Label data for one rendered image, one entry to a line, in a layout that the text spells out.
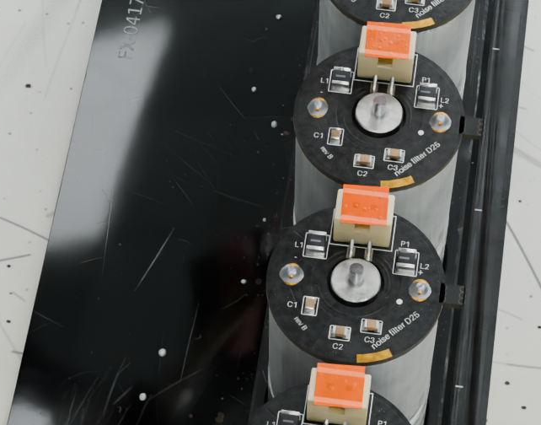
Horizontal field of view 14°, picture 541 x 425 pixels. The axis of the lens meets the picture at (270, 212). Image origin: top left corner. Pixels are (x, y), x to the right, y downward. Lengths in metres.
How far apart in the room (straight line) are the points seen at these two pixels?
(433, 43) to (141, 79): 0.07
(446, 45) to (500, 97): 0.02
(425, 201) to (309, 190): 0.02
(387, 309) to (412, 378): 0.01
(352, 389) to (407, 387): 0.03
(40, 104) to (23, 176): 0.02
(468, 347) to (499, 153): 0.03
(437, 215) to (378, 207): 0.03
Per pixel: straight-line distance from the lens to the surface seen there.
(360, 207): 0.30
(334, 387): 0.29
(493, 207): 0.31
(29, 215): 0.38
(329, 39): 0.34
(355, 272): 0.30
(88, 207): 0.37
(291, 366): 0.31
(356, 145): 0.31
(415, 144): 0.31
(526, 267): 0.37
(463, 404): 0.29
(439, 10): 0.33
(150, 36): 0.39
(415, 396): 0.32
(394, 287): 0.30
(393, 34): 0.31
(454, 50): 0.34
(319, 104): 0.31
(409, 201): 0.31
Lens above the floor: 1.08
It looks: 60 degrees down
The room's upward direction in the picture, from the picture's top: straight up
